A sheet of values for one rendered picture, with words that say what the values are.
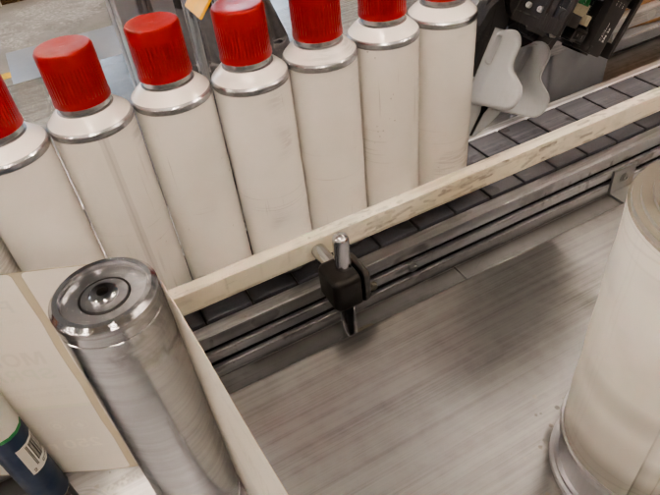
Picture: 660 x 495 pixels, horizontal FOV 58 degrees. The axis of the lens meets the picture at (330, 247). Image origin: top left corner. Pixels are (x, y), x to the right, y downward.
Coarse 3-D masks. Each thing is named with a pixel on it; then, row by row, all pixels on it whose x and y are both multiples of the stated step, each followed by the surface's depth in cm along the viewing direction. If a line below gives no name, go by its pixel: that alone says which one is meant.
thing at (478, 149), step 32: (608, 96) 63; (512, 128) 61; (544, 128) 60; (640, 128) 58; (480, 160) 57; (544, 160) 56; (576, 160) 56; (480, 192) 53; (416, 224) 51; (256, 288) 47; (288, 288) 47; (192, 320) 45
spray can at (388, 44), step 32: (384, 0) 39; (352, 32) 42; (384, 32) 40; (416, 32) 41; (384, 64) 41; (416, 64) 43; (384, 96) 43; (416, 96) 44; (384, 128) 44; (416, 128) 46; (384, 160) 46; (416, 160) 48; (384, 192) 48
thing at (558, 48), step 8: (656, 0) 61; (640, 8) 60; (648, 8) 60; (656, 8) 60; (624, 16) 59; (640, 16) 60; (648, 16) 60; (656, 16) 61; (632, 24) 60; (552, 48) 56; (560, 48) 57; (568, 48) 57
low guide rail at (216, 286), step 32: (640, 96) 56; (576, 128) 53; (608, 128) 55; (512, 160) 51; (416, 192) 48; (448, 192) 49; (352, 224) 46; (384, 224) 48; (256, 256) 44; (288, 256) 45; (192, 288) 42; (224, 288) 43
